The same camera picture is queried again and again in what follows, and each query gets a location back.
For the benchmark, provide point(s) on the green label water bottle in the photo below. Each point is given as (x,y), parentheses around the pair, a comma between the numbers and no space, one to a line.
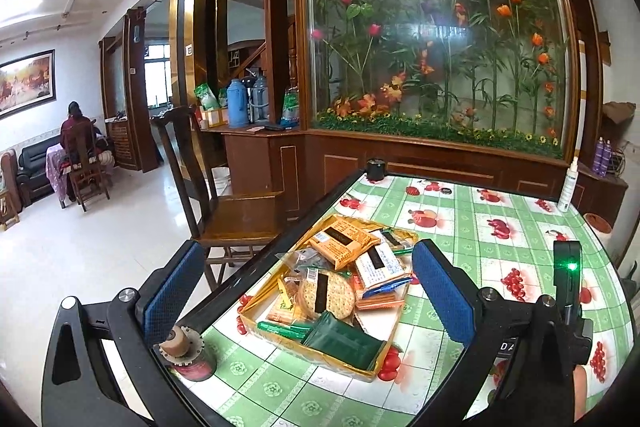
(291,109)

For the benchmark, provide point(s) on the wooden partition cabinet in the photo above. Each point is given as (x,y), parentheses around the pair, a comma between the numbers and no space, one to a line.
(450,167)

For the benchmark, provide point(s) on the purple bottle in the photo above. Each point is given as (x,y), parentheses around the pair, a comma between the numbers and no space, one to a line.
(607,159)
(598,157)

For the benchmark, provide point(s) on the clear barcode cracker packet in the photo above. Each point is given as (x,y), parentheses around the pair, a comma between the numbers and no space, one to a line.
(380,267)

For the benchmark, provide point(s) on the green bag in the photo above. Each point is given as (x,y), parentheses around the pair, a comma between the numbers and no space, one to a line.
(206,97)

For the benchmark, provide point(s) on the cardboard box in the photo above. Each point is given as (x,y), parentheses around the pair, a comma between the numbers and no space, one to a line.
(214,117)

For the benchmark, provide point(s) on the black round ashtray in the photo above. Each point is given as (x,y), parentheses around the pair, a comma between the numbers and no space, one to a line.
(376,171)

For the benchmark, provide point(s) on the yellow cracker packet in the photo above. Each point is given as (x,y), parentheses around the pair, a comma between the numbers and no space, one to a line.
(282,304)

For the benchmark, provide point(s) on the white bucket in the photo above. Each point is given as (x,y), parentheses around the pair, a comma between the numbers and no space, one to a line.
(221,181)

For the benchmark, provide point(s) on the grey thermos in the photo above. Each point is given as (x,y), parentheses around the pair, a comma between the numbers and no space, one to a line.
(260,99)

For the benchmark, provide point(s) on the green fruit print tablecloth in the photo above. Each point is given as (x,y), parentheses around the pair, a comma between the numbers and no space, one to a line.
(450,217)

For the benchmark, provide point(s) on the green-edged square cracker packet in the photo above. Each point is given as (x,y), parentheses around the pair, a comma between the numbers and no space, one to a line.
(282,329)

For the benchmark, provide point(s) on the white roll with orange top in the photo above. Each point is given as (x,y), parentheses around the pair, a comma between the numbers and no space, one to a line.
(599,223)

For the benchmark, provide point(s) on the black sofa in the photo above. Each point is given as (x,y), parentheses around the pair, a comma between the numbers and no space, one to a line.
(35,162)

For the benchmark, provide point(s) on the artificial flower glass panel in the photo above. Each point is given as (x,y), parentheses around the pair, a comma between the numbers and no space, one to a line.
(425,57)

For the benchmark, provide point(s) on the dark silver snack packet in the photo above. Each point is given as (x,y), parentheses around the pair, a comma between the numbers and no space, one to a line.
(305,262)

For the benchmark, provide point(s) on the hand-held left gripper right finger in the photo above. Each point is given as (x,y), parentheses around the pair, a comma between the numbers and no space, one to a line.
(442,292)

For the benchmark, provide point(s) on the dark wooden chair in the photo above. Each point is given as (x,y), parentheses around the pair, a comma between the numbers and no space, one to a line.
(235,217)

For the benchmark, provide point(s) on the orange cracker packet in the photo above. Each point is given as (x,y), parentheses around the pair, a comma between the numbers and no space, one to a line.
(380,302)
(340,242)

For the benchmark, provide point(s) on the framed painting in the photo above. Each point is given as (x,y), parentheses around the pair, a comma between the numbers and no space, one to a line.
(25,82)

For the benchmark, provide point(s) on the small round cracker packet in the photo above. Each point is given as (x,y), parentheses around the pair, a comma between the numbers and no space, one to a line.
(397,241)

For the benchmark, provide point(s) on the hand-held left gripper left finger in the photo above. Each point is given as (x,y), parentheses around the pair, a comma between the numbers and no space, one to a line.
(170,292)

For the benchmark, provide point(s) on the dark green snack packet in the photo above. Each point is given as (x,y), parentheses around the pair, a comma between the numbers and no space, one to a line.
(345,339)

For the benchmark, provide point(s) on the blue thermos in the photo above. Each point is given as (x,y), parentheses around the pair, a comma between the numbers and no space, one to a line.
(236,104)

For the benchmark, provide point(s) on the white spray bottle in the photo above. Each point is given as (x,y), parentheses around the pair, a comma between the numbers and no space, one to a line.
(567,192)

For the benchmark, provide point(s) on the yellow cardboard tray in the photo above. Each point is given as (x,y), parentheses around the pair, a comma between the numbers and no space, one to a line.
(395,332)

